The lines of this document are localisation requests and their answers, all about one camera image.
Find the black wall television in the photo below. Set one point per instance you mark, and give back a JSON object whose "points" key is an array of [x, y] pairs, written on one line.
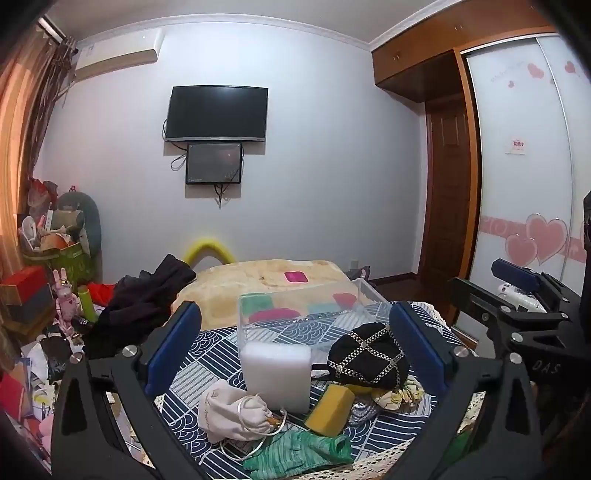
{"points": [[217, 113]]}

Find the white air conditioner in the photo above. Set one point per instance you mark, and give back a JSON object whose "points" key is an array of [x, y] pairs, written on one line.
{"points": [[115, 50]]}

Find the pile of dark clothes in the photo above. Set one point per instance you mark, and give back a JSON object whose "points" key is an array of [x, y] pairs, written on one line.
{"points": [[143, 300]]}

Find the white heart wardrobe door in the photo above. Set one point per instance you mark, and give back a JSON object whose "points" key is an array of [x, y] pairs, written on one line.
{"points": [[521, 194]]}

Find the red cloth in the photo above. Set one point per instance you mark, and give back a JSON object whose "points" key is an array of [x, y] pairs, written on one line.
{"points": [[101, 293]]}

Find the green bag of clutter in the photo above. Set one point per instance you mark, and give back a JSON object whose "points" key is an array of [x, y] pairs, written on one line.
{"points": [[60, 261]]}

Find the dark shoe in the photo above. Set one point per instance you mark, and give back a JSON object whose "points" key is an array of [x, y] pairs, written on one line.
{"points": [[359, 273]]}

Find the black plastic bag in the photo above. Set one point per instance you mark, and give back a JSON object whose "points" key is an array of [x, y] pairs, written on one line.
{"points": [[60, 357]]}

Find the grey green cushion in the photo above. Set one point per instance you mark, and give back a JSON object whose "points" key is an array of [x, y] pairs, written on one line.
{"points": [[90, 217]]}

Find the beige printed blanket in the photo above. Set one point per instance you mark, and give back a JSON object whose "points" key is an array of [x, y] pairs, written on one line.
{"points": [[240, 281]]}

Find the yellow sponge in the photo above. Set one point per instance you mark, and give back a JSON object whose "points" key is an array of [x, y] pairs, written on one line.
{"points": [[330, 410]]}

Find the white foam block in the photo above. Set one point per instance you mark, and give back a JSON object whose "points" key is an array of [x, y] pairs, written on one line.
{"points": [[277, 378]]}

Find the red label sticker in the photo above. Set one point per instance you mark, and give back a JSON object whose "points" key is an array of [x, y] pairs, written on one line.
{"points": [[519, 147]]}

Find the red box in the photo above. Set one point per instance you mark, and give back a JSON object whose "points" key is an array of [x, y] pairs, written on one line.
{"points": [[23, 281]]}

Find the dark grey box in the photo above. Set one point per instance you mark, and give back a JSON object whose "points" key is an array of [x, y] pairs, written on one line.
{"points": [[32, 304]]}

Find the clear plastic storage box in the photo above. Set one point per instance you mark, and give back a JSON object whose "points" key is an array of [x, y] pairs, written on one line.
{"points": [[318, 304]]}

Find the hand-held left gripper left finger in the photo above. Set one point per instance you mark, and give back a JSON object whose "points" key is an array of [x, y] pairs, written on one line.
{"points": [[173, 344]]}

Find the orange brown curtain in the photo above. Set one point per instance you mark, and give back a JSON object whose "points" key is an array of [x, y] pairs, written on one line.
{"points": [[18, 138]]}

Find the small black wall monitor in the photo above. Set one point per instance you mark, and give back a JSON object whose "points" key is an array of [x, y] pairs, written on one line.
{"points": [[214, 163]]}

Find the wooden overhead cabinet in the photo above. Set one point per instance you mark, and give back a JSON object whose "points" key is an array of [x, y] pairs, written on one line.
{"points": [[415, 60]]}

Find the green knitted cloth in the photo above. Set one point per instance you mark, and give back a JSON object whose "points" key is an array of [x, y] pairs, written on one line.
{"points": [[295, 454]]}

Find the silver grey fabric piece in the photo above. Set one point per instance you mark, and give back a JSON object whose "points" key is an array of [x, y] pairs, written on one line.
{"points": [[362, 413]]}

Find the brown wooden door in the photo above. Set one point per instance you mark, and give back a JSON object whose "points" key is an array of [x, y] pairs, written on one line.
{"points": [[445, 194]]}

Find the yellow floral scrunchie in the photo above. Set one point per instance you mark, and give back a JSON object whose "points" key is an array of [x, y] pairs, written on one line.
{"points": [[399, 394]]}

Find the pink flat case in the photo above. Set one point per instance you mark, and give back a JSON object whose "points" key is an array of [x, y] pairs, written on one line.
{"points": [[296, 277]]}

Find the pink rabbit toy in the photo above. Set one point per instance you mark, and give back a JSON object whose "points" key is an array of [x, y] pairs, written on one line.
{"points": [[63, 300]]}

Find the green cylinder bottle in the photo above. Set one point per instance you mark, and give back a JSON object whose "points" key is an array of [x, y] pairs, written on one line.
{"points": [[87, 304]]}

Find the blue patterned bed cloth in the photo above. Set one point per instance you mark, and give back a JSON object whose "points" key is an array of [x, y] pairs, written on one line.
{"points": [[212, 355]]}

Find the yellow foam noodle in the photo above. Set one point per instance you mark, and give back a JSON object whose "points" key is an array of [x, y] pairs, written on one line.
{"points": [[207, 243]]}

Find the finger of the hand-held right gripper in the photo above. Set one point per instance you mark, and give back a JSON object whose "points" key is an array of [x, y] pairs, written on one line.
{"points": [[480, 302], [512, 273]]}

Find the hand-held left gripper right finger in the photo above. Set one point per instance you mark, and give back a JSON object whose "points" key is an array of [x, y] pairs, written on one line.
{"points": [[420, 344]]}

